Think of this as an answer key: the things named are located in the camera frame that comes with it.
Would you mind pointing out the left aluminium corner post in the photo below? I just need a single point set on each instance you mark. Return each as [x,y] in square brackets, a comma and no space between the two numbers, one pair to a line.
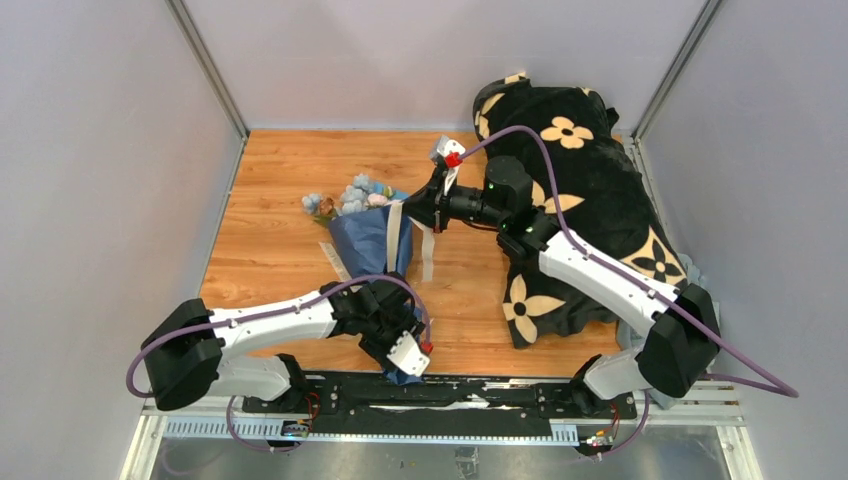
[192,35]

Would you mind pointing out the blue wrapping paper sheet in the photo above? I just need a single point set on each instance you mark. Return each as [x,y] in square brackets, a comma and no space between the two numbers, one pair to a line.
[367,246]

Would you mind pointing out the right aluminium corner post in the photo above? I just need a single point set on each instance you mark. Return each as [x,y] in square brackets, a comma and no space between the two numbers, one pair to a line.
[694,36]

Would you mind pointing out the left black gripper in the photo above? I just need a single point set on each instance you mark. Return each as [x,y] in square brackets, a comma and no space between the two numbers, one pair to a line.
[405,322]

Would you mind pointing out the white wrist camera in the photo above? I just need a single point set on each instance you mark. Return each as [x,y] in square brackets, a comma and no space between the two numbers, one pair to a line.
[446,155]
[408,356]

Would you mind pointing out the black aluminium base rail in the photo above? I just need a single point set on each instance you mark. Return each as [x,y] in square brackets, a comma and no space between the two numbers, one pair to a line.
[347,407]

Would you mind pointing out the black floral plush blanket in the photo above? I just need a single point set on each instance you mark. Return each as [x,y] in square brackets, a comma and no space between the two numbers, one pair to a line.
[591,180]

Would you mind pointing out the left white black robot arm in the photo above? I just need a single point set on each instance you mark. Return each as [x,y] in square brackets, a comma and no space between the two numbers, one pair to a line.
[199,352]

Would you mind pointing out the grey blue cloth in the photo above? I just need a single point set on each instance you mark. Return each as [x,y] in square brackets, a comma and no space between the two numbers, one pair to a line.
[689,272]

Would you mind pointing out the fake flower bunch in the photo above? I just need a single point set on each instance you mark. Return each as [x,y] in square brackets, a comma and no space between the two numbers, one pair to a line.
[361,195]

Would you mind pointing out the cream printed ribbon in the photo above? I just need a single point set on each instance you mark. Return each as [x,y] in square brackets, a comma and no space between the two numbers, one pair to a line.
[374,242]

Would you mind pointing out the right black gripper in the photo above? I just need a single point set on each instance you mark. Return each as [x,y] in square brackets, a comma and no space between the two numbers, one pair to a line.
[430,206]

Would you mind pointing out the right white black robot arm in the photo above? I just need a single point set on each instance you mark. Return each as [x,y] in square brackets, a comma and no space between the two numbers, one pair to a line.
[526,233]

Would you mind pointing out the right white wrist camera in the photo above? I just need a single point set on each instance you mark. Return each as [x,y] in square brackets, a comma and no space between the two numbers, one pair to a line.
[446,155]

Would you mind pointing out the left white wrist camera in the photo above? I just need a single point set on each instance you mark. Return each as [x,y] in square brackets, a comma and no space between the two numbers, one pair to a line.
[408,356]

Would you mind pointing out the aluminium corner post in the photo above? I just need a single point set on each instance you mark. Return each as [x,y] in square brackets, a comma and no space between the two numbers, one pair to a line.
[192,35]
[694,36]

